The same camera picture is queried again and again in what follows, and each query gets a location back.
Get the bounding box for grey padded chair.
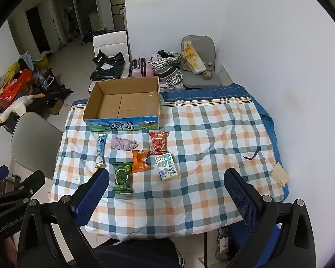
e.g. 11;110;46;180
180;35;222;88

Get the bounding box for black plastic bag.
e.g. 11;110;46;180
89;50;126;82

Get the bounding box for purple cloth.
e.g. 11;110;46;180
111;137;139;152

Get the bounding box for long blue snack packet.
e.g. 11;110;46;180
94;133;108;169

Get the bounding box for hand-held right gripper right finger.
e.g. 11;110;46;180
224;168;316;268

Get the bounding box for beige paper napkin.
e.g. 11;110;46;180
271;163;290;187

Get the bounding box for white padded chair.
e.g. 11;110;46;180
92;30;130;79

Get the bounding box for yellow snack bag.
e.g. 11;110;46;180
182;41;207;74

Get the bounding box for plaid blanket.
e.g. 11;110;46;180
49;83;291;242

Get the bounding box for white goose plush toy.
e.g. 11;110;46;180
0;93;45;126

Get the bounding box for yellow cloth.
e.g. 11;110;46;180
0;63;20;105

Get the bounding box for red snack packet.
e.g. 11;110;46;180
149;131;170;155

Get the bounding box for orange snack packet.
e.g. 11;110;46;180
131;150;151;174

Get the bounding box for pink suitcase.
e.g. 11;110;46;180
131;57;157;78

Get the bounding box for light blue cloth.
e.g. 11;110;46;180
19;52;34;70

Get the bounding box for clear plastic bag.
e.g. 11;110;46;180
35;71;56;90

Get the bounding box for glass sliding door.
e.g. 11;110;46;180
52;0;101;48

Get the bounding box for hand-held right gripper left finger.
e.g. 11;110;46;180
17;168;110;268

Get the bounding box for yellow storage bin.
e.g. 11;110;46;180
35;51;53;71

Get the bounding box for red plastic bag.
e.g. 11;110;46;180
0;70;34;101

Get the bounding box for person's left forearm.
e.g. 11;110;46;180
0;236;19;268

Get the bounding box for white power strip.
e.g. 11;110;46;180
218;226;232;260

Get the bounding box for white tissue pack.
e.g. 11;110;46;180
155;151;179;181

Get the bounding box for patterned tote bag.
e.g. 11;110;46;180
148;53;184;86

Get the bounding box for small brown cardboard box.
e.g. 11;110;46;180
49;98;64;115

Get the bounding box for black floor bag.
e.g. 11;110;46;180
82;29;94;45

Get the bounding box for beige board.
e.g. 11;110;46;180
218;64;233;86

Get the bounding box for person's dark pants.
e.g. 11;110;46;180
93;237;185;268

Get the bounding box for light grey plastic chair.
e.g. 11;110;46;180
10;112;64;182

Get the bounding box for green snack packet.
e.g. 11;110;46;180
112;161;135;194

